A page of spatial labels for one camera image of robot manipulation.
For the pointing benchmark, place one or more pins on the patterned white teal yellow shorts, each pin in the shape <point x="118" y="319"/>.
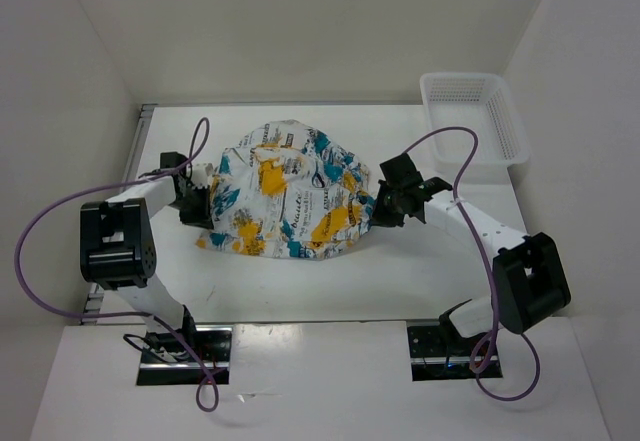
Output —
<point x="287" y="190"/>

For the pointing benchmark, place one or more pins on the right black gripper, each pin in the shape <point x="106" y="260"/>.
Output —
<point x="379" y="216"/>

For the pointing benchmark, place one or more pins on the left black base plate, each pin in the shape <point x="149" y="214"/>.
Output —
<point x="165" y="362"/>

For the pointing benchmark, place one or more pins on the aluminium table edge rail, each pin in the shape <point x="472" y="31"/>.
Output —
<point x="97" y="300"/>

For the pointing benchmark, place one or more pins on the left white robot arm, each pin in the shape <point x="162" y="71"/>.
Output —
<point x="117" y="249"/>

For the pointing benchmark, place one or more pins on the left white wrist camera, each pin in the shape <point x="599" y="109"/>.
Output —
<point x="201" y="175"/>

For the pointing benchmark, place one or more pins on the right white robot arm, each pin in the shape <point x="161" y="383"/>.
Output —
<point x="528" y="274"/>

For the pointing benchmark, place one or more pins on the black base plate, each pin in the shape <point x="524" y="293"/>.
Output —
<point x="165" y="362"/>
<point x="436" y="356"/>

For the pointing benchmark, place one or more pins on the white plastic basket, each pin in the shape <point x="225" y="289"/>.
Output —
<point x="481" y="102"/>

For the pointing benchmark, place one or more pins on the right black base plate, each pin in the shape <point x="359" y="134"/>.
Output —
<point x="436" y="356"/>

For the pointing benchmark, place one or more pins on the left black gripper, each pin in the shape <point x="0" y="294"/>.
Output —
<point x="202" y="217"/>

